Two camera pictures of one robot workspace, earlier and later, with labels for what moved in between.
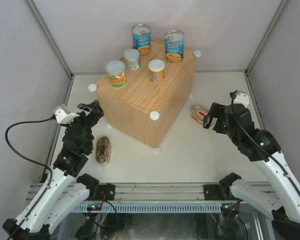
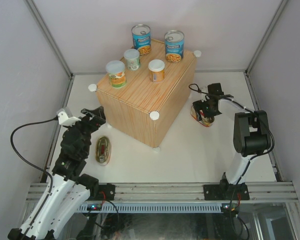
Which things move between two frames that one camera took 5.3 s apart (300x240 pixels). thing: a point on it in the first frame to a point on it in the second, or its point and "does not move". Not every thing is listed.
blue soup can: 141,38 does not move
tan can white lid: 156,70 does not move
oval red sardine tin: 198,113 does not move
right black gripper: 217,110 to 200,105
